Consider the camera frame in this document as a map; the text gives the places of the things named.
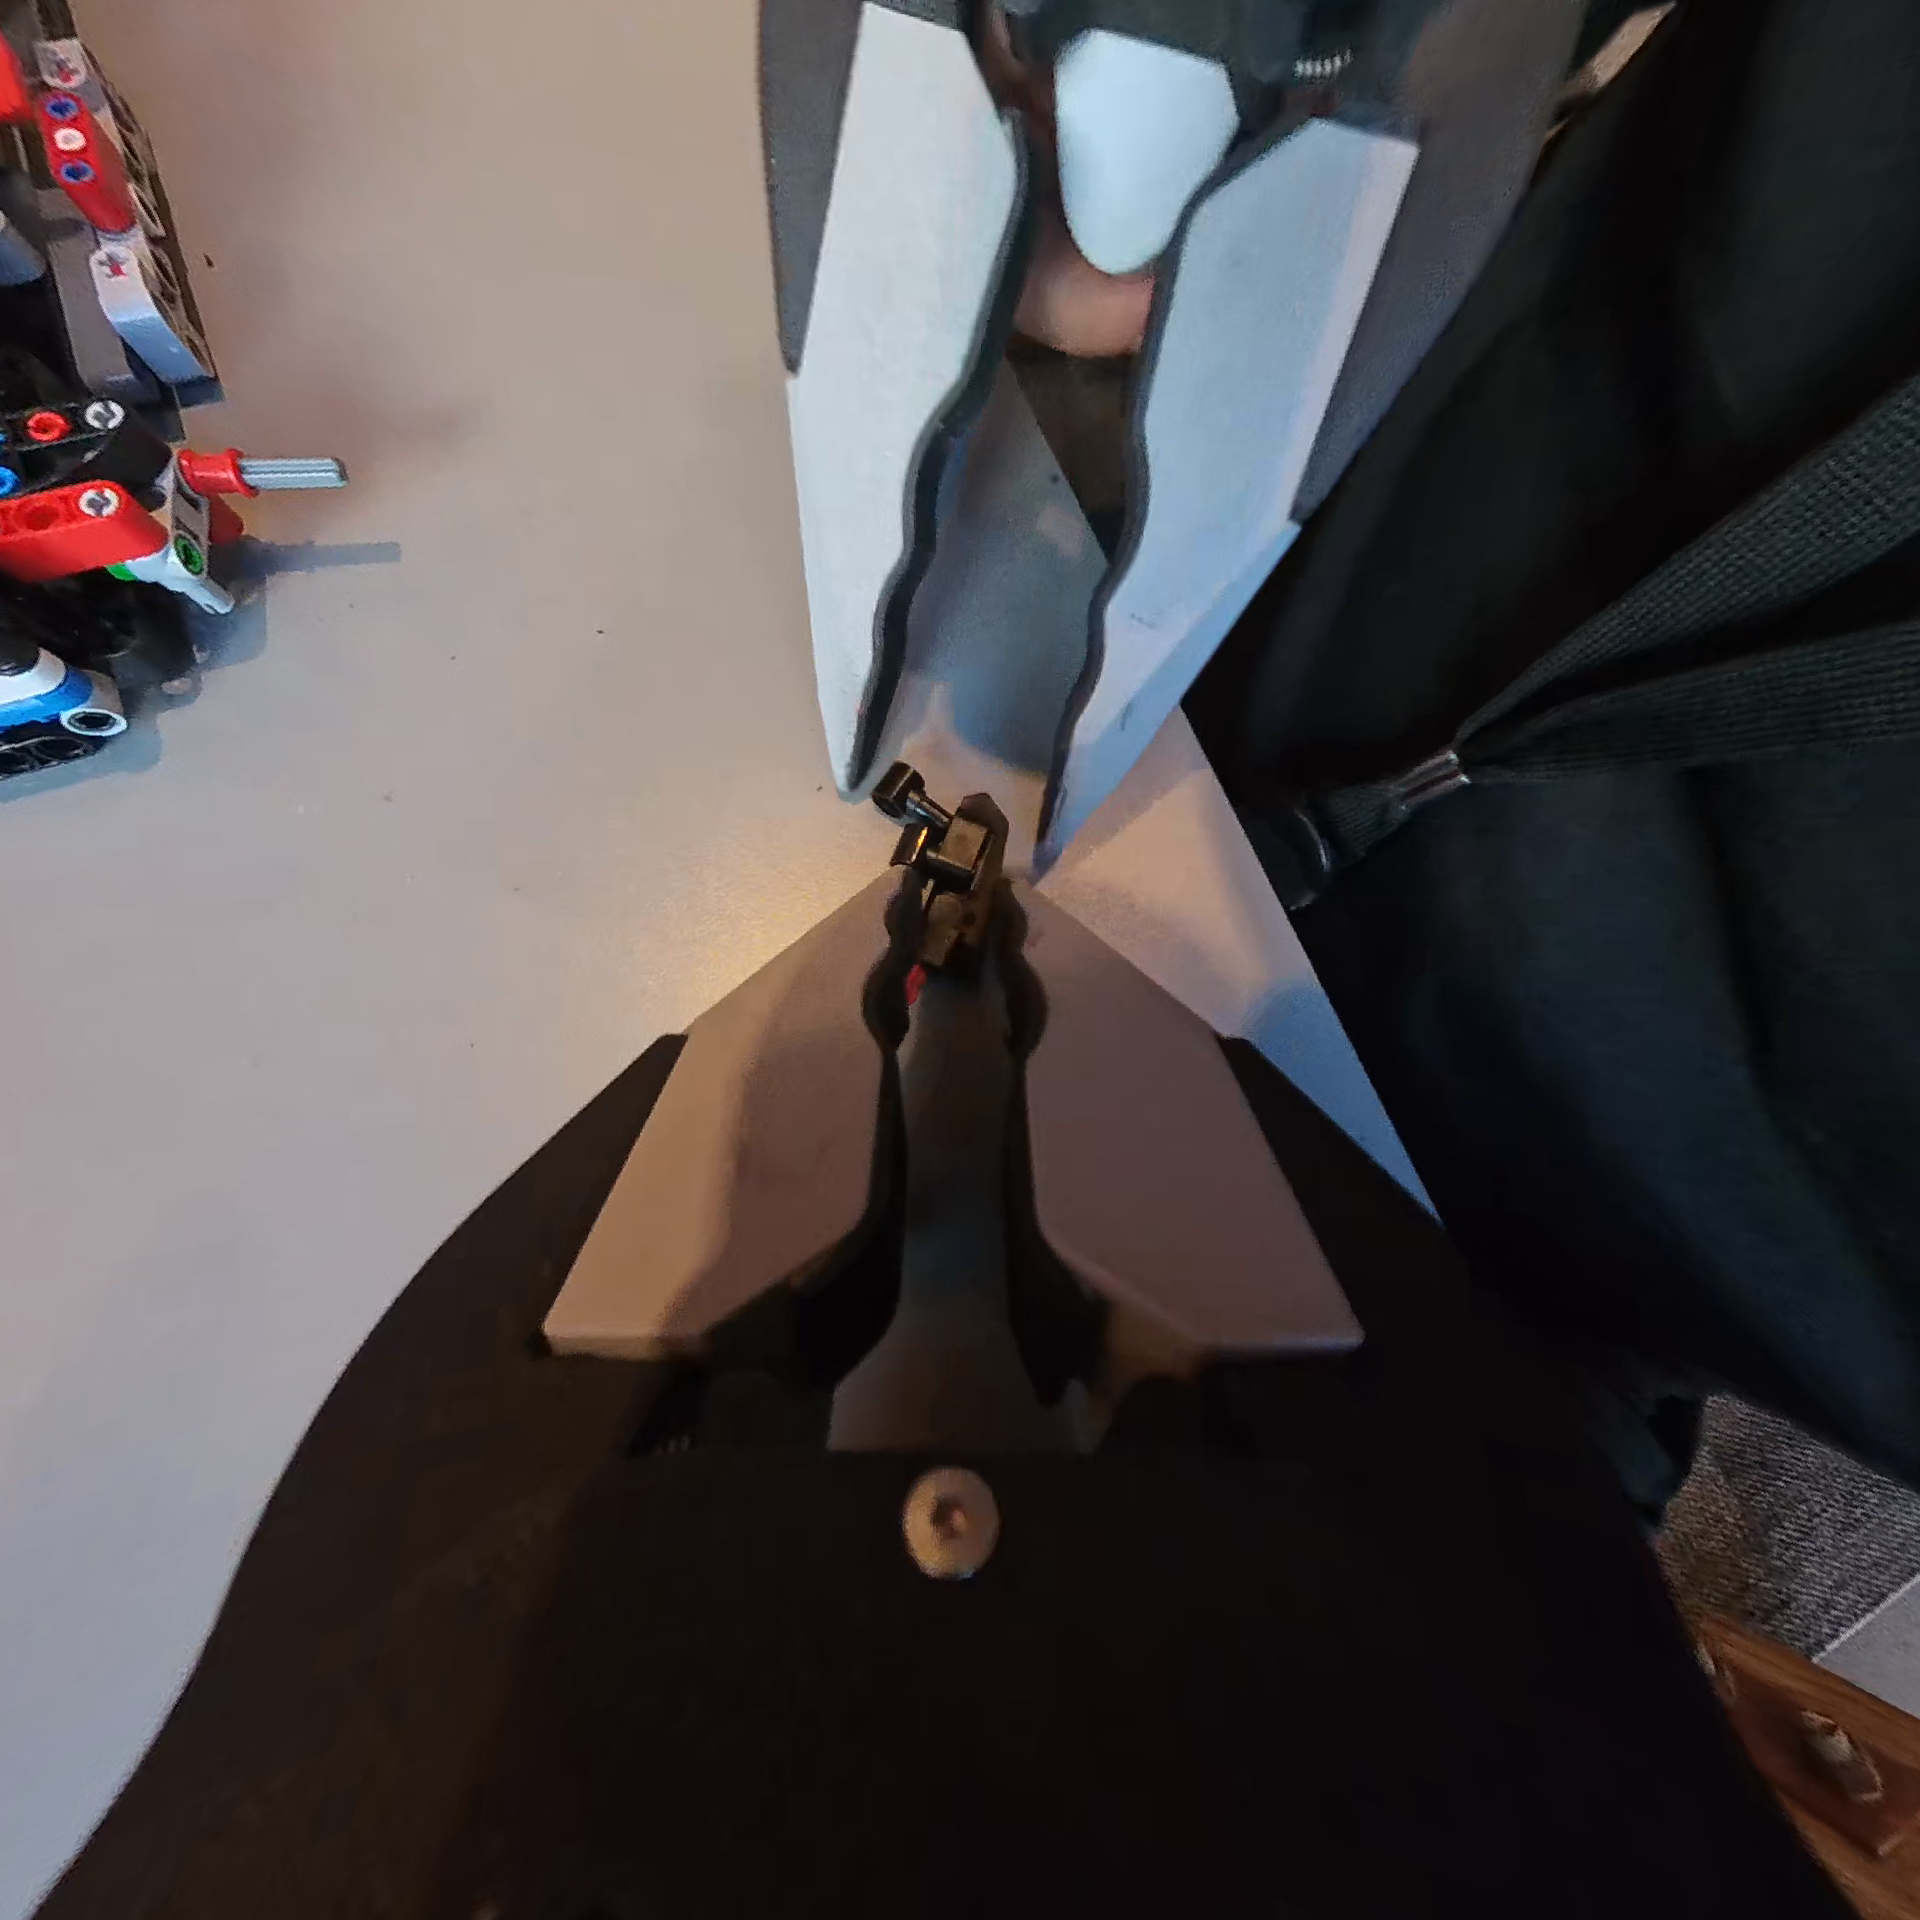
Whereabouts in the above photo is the wooden frame beam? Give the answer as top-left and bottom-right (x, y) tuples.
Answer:
(1697, 1610), (1920, 1920)

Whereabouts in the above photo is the grey desk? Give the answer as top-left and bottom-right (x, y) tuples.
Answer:
(0, 0), (1442, 1920)

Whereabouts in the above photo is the black hinged brick piece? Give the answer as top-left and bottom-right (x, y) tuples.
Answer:
(891, 791), (1016, 985)

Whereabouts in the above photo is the toy brick car model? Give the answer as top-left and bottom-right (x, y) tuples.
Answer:
(0, 0), (355, 782)

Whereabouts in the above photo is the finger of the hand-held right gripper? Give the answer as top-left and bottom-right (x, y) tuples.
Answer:
(1031, 112), (1422, 880)
(784, 0), (1039, 798)

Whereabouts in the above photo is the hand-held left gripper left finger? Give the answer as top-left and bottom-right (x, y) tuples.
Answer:
(540, 881), (913, 1393)

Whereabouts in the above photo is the person's right hand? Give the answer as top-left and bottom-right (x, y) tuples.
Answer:
(1017, 247), (1162, 360)

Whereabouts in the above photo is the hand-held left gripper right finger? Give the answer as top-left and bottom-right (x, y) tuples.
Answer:
(1002, 888), (1367, 1401)

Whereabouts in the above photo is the black strap with toggle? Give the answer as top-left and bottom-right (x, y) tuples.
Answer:
(1276, 398), (1920, 909)

